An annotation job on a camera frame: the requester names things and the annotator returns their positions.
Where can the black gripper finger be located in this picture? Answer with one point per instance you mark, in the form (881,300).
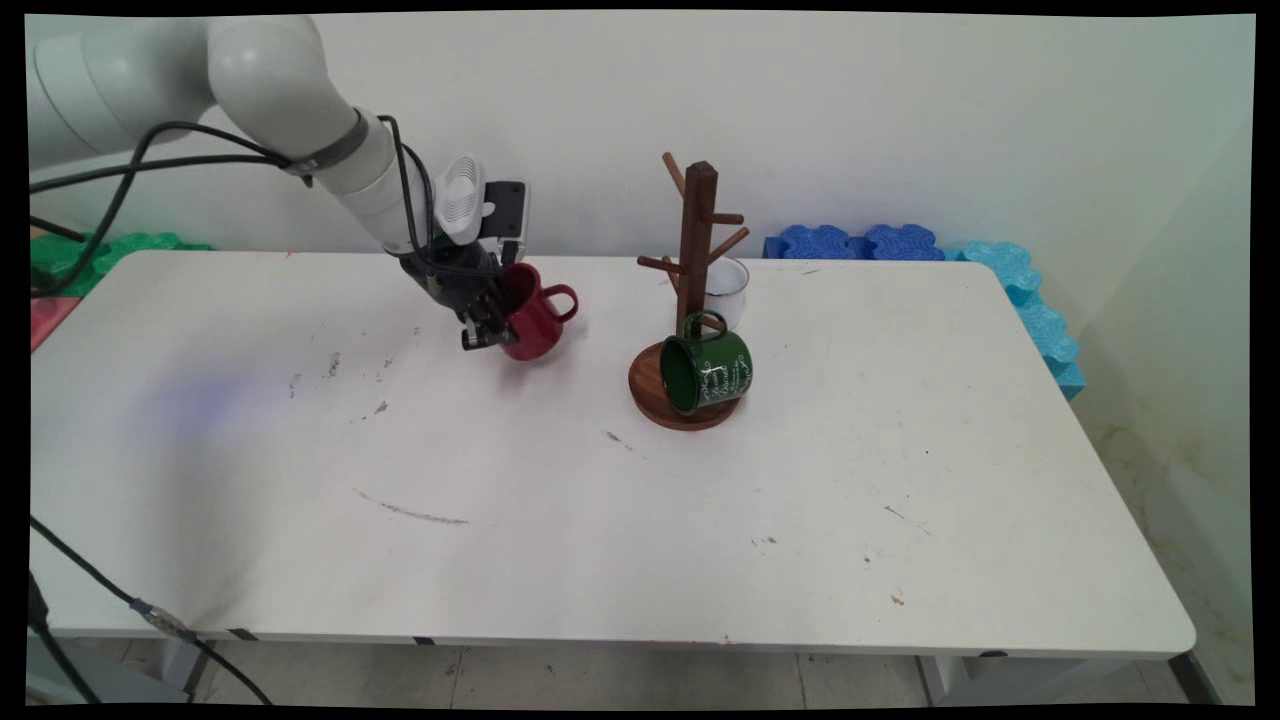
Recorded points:
(508,300)
(482,330)

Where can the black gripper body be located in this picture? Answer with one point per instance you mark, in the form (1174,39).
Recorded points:
(455,275)

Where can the red ceramic mug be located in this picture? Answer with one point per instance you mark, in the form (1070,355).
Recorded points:
(535,325)

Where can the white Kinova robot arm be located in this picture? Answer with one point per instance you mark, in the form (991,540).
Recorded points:
(250,80)

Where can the brown wooden mug tree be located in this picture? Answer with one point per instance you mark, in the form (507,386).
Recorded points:
(695,230)

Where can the dark green printed mug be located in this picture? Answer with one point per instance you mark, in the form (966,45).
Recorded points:
(715,370)

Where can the white mug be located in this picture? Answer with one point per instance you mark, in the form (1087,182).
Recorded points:
(730,290)

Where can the blue cloth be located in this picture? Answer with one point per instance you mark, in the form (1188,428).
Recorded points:
(815,243)

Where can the green foam mat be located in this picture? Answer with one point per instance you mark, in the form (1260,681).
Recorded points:
(70,262)

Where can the dark blue foam mat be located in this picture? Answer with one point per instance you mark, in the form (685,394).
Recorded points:
(903,243)

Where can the red foam mat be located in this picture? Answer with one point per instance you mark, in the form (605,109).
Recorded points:
(48,315)

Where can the light blue foam mat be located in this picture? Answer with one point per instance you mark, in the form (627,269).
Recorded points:
(1040,325)

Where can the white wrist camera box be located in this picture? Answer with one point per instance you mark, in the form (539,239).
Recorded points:
(462,200)

